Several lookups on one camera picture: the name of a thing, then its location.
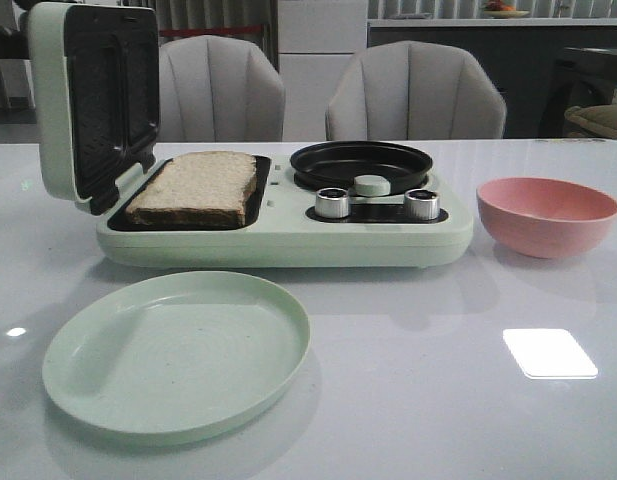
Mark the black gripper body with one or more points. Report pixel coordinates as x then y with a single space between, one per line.
14 41

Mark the green breakfast maker lid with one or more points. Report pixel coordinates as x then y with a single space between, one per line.
96 89

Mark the bread slice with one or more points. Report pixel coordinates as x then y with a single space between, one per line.
199 188

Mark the pink bowl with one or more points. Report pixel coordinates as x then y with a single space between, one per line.
543 217

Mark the green breakfast maker base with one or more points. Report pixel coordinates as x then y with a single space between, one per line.
280 233

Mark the grey curtain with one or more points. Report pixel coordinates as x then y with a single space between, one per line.
211 13

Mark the left grey chair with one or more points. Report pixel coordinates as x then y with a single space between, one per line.
219 89

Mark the grey chair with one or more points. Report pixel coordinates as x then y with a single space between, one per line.
219 89
411 90

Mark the red barrier belt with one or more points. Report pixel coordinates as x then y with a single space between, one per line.
217 31

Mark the white refrigerator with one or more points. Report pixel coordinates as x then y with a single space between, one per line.
315 42

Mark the black round frying pan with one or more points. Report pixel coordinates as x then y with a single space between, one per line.
337 163

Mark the green round plate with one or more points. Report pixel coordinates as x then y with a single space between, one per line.
177 358

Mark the left silver control knob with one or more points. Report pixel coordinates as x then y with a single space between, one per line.
332 203

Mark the silver control knob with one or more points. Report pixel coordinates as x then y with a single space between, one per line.
332 203
421 204

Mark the right grey chair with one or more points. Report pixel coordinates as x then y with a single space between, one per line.
411 90

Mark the right silver control knob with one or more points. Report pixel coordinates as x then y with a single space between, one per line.
421 204

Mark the fruit plate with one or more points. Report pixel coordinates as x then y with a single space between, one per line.
498 9

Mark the dark kitchen counter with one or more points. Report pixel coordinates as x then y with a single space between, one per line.
517 54

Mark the black washing machine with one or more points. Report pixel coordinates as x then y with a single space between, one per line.
581 77

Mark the beige sofa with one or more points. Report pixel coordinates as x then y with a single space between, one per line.
592 122

